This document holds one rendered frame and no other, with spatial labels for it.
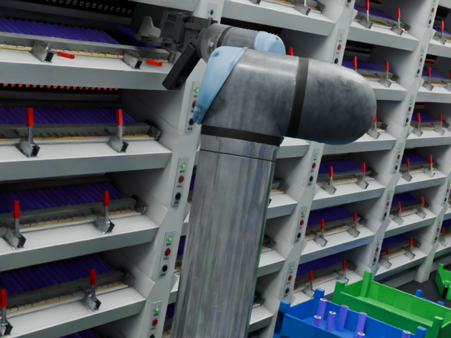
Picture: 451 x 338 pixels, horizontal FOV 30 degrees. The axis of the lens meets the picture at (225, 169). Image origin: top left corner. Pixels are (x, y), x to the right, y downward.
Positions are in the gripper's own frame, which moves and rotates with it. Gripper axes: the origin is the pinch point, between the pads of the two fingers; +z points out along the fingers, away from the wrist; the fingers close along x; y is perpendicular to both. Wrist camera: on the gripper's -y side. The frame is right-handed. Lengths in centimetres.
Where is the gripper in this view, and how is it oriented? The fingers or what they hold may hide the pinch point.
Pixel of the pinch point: (138, 38)
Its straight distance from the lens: 195.5
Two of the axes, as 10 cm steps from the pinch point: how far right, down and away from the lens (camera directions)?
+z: -8.2, -2.4, 5.2
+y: 1.8, -9.7, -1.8
